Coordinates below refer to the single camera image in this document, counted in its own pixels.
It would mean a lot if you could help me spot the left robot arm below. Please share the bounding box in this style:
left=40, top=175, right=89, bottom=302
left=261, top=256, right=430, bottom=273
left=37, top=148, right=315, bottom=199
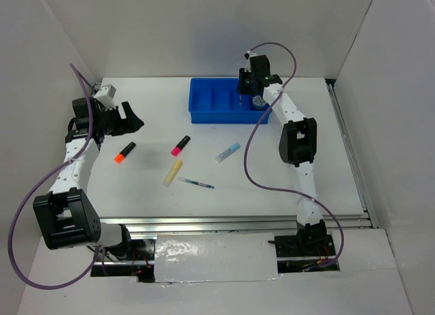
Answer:
left=33, top=98, right=144, bottom=260

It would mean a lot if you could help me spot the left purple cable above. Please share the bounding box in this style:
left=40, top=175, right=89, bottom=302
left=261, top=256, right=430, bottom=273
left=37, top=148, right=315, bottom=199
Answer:
left=7, top=63, right=109, bottom=291

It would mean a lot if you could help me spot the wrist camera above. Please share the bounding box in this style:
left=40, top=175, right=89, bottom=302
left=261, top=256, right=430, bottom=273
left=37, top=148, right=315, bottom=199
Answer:
left=94, top=84, right=116, bottom=109
left=244, top=50, right=257, bottom=73

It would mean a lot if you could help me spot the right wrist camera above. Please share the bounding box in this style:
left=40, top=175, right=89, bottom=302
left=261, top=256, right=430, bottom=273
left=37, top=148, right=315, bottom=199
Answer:
left=244, top=50, right=257, bottom=73

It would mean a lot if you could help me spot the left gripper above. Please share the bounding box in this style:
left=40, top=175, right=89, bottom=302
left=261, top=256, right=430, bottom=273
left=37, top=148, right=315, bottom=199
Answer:
left=94, top=101, right=144, bottom=137

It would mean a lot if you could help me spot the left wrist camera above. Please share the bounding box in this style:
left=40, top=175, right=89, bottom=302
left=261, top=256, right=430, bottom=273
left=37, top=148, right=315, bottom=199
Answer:
left=94, top=84, right=116, bottom=109

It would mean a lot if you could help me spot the blue gel pen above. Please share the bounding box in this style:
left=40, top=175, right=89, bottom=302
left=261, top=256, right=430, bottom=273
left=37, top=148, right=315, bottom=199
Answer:
left=178, top=177, right=215, bottom=189

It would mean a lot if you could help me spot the pink highlighter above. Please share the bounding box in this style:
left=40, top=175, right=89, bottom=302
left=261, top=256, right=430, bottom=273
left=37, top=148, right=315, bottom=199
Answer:
left=171, top=135, right=191, bottom=156

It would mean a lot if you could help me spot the light blue highlighter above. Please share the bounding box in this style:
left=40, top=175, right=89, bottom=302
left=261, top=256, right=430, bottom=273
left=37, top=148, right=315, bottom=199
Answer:
left=215, top=143, right=241, bottom=163

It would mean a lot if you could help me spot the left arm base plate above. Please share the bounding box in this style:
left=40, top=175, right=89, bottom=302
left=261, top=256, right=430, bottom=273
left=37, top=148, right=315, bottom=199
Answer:
left=90, top=239, right=156, bottom=283

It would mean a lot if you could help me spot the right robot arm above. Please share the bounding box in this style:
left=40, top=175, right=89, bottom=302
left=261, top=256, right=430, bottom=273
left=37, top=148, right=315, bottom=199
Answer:
left=237, top=52, right=327, bottom=255

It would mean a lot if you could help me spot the white foil sheet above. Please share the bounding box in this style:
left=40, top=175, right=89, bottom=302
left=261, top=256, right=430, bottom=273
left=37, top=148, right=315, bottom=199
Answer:
left=154, top=233, right=279, bottom=283

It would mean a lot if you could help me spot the orange highlighter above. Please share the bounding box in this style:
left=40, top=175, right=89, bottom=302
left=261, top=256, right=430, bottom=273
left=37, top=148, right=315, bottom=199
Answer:
left=114, top=142, right=136, bottom=164

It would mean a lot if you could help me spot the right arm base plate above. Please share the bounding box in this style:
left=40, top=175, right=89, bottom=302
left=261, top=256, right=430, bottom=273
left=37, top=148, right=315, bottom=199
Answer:
left=268, top=234, right=339, bottom=273

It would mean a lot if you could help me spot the yellow highlighter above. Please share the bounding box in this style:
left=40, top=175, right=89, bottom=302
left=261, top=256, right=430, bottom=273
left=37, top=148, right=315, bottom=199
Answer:
left=163, top=160, right=183, bottom=187

